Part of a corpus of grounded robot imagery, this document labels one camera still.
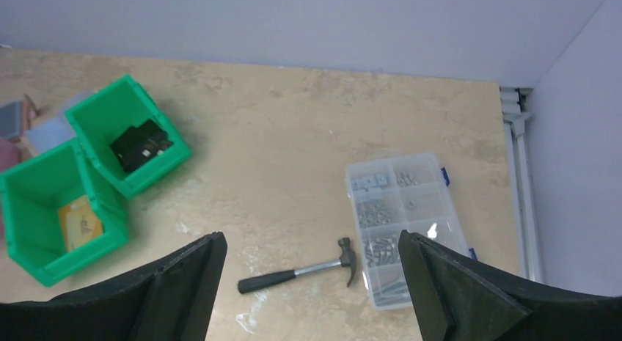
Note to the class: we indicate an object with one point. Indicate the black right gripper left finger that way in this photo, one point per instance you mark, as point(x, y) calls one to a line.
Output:
point(170, 298)

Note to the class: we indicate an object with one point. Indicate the green bin with black parts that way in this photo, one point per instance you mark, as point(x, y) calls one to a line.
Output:
point(108, 113)

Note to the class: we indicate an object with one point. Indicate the aluminium frame rail right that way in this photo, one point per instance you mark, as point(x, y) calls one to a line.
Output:
point(515, 120)

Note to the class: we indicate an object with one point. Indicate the light blue open card holder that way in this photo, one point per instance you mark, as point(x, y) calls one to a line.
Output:
point(20, 124)

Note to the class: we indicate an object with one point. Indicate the yellow card in bin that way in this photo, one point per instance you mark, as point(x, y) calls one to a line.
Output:
point(78, 223)

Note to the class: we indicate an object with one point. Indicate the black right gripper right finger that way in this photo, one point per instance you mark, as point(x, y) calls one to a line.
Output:
point(458, 298)

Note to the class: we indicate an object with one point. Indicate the black handled claw hammer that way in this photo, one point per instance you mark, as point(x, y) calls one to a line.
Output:
point(347, 259)

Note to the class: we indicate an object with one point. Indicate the black parts in bin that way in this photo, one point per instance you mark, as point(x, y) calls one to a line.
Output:
point(139, 144)

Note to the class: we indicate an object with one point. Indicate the clear plastic screw organizer box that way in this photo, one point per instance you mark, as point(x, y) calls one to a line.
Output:
point(388, 196)

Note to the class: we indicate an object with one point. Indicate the green bin with yellow card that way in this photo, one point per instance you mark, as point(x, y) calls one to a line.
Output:
point(34, 193)

